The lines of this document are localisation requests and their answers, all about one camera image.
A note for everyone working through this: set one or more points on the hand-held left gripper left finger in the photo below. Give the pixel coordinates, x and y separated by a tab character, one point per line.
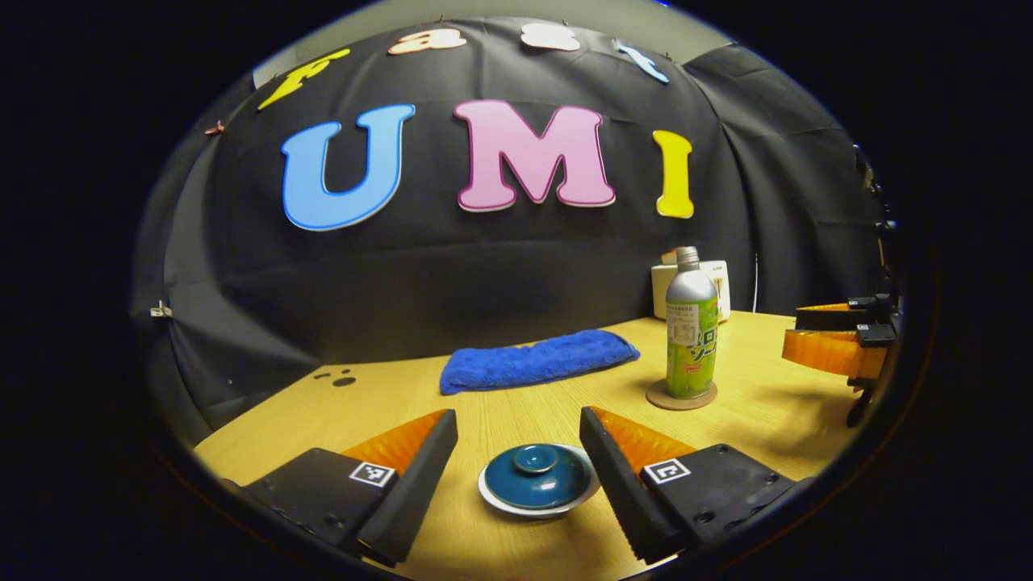
420	476

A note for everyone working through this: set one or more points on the black backdrop cloth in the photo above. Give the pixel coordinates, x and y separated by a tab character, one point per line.
484	266

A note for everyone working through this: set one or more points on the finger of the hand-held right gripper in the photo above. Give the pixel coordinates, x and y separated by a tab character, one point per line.
819	353
823	319

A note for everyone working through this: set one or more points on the blue towel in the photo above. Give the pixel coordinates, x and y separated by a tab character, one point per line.
533	363

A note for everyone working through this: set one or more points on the white clip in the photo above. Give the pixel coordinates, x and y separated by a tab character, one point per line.
161	310

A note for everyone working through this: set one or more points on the silver green water bottle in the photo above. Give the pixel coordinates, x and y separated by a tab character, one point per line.
692	323

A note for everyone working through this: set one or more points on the round brown coaster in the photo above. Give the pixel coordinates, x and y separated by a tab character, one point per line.
682	403

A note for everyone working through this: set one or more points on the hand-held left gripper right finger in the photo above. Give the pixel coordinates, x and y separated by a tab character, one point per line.
613	484

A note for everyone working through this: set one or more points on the blue teacup lid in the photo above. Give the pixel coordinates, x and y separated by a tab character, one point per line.
516	484

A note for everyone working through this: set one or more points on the white toaster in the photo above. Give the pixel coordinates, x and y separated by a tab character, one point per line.
658	294

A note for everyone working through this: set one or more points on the white and blue teacup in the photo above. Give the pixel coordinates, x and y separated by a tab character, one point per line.
539	514

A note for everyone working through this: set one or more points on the red clip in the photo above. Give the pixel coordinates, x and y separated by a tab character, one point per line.
215	129

